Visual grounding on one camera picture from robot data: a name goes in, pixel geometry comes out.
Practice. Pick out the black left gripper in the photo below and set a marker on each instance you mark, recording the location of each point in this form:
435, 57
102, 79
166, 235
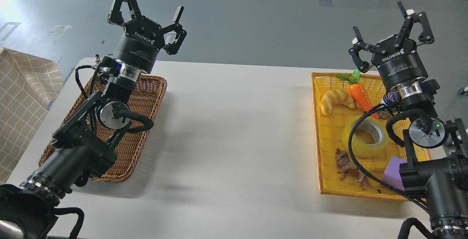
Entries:
140, 45

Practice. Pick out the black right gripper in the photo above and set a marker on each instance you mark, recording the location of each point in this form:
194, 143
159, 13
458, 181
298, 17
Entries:
398, 63

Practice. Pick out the yellow tape roll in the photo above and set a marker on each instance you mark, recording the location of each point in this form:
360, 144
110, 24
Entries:
365, 148

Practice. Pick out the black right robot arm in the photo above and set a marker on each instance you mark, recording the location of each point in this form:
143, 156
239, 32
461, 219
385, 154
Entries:
434, 176

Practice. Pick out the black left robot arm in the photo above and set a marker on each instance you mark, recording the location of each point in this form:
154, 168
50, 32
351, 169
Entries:
85, 144

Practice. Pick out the orange toy carrot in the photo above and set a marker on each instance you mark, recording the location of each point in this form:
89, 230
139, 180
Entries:
356, 89

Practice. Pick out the small dark jar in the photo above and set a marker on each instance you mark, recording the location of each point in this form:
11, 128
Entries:
383, 114

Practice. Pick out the toy croissant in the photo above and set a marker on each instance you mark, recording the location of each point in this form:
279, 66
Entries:
334, 97

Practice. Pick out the yellow plastic basket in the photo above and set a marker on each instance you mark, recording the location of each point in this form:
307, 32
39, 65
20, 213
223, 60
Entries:
328, 138

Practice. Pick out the brown toy lion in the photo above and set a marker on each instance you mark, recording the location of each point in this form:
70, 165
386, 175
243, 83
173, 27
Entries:
346, 166

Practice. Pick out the purple foam block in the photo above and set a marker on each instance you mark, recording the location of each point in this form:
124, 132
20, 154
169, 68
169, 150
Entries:
392, 175

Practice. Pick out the beige checkered cloth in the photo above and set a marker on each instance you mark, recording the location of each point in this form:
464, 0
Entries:
28, 84

